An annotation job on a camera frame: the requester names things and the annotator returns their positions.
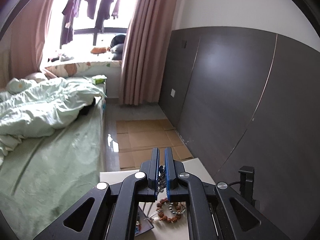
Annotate flattened cardboard on floor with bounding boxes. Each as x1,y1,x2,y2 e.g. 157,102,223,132
116,119,193,170

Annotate silver chain jewelry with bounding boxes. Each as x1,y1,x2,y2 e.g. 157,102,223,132
157,165,167,194

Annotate white wall socket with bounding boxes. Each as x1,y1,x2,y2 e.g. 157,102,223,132
170,89,176,98

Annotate dark hanging clothes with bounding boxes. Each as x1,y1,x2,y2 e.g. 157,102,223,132
60,0,120,46

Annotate black jewelry box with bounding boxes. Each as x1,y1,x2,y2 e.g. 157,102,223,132
135,202,154,237

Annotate pink curtain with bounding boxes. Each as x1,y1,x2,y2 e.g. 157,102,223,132
119,0,177,106
9,0,54,79

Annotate dark pillows on sill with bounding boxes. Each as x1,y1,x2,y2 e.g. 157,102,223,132
110,34,126,60

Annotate black garment on bed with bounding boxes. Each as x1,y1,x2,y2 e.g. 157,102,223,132
78,98,96,117

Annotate pink left curtain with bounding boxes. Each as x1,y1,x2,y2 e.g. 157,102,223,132
9,0,54,79

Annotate pink right curtain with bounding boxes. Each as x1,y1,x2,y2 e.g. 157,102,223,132
119,0,177,106

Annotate brown rudraksha bead bracelet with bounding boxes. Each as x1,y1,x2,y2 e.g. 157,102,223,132
152,198,188,224

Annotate patterned window seat cushion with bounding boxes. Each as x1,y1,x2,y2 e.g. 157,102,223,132
44,60,122,77

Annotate dark bead bracelet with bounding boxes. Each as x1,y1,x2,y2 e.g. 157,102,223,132
167,202,187,216

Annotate bed with green sheet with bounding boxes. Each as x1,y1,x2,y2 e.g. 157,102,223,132
1,97,106,239

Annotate orange plush toy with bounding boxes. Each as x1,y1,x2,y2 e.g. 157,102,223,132
91,47,111,55

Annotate green tissue box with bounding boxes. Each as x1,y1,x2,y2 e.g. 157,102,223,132
91,75,107,85

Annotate light green duvet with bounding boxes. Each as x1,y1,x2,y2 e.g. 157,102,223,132
1,77,106,161

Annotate black camera mount box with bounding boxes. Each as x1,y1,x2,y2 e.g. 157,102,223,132
238,166,255,206

